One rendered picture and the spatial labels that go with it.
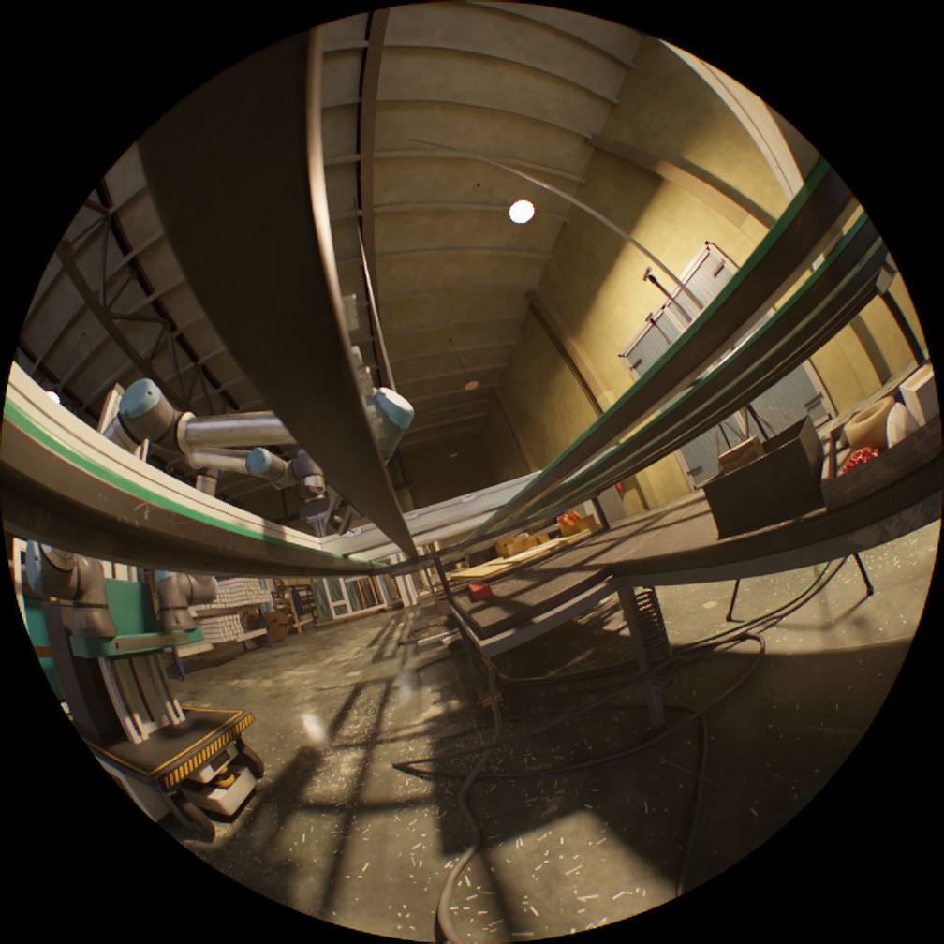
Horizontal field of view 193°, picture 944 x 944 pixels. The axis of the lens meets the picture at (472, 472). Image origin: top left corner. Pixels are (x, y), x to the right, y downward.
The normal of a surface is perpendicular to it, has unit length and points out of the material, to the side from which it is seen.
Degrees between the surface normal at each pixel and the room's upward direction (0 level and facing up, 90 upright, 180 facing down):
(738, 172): 90
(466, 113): 180
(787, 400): 90
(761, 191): 90
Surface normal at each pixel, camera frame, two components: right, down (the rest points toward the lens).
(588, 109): 0.33, 0.90
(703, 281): -0.93, 0.26
